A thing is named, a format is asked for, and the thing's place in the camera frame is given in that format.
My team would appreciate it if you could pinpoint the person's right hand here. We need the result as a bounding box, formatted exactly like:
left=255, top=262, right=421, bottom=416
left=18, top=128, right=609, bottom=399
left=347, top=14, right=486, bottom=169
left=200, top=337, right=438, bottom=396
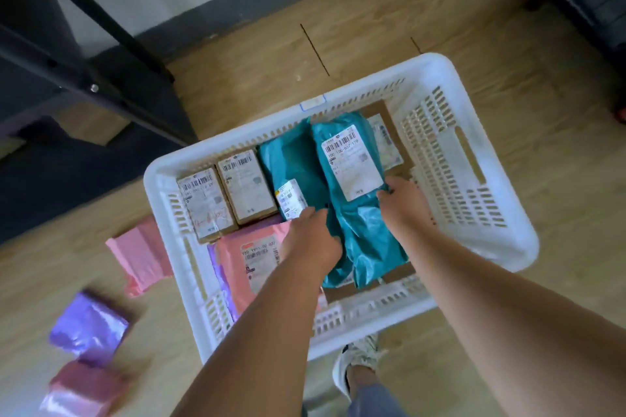
left=376, top=176, right=436, bottom=237

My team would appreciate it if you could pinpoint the person's left hand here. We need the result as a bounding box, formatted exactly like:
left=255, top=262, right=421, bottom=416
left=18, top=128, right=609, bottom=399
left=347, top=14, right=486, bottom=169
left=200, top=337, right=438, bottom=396
left=279, top=206, right=343, bottom=281

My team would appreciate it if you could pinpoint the teal mailer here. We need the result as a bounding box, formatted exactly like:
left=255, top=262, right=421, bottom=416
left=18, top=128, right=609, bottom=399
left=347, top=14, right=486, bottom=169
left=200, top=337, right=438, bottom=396
left=311, top=111, right=410, bottom=289
left=258, top=118, right=343, bottom=237

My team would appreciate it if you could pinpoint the glossy tape-covered cardboard box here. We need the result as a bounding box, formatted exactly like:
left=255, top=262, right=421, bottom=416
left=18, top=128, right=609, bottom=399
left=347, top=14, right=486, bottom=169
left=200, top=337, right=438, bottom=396
left=359, top=100, right=417, bottom=180

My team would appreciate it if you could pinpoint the pink mailer with handwriting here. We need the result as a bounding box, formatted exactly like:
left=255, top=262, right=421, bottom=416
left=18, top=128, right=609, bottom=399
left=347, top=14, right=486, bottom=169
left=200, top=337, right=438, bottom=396
left=214, top=220, right=294, bottom=315

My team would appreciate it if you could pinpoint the long white label cardboard box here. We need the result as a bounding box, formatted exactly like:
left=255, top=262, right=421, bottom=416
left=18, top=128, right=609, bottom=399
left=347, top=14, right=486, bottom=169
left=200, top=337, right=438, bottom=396
left=216, top=149, right=278, bottom=226

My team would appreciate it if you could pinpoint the small cardboard parcel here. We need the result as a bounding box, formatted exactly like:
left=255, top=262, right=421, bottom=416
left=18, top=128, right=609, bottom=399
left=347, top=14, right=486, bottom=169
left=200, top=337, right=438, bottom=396
left=177, top=166, right=239, bottom=244

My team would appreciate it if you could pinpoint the white plastic crate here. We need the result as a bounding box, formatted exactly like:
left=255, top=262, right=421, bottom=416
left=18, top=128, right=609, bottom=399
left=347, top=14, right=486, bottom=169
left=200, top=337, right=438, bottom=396
left=143, top=52, right=540, bottom=365

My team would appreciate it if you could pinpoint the small pink mailer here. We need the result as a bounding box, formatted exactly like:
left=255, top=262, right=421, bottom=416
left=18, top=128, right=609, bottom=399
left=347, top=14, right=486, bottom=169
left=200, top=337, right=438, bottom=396
left=38, top=360, right=130, bottom=417

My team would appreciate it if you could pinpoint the person's left forearm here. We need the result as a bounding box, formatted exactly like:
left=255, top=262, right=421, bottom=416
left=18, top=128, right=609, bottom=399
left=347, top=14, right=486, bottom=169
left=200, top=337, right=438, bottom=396
left=171, top=260, right=338, bottom=417

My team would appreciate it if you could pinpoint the person's right forearm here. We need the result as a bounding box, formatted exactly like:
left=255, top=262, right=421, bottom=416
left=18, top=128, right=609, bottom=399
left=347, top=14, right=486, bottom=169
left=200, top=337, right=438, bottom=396
left=398, top=225, right=626, bottom=417

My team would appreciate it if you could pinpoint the person's right white shoe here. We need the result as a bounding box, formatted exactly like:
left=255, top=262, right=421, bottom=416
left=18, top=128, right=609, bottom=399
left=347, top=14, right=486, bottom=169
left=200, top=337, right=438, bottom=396
left=332, top=333, right=387, bottom=401

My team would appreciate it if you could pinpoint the person's right leg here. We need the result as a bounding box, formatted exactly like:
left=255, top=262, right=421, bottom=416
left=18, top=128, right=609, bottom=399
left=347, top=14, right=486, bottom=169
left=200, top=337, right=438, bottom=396
left=346, top=365, right=410, bottom=417

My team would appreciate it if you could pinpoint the black metal shelf rack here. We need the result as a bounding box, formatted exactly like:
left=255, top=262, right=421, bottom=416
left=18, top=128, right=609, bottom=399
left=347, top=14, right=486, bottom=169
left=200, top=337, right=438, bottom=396
left=0, top=0, right=199, bottom=244

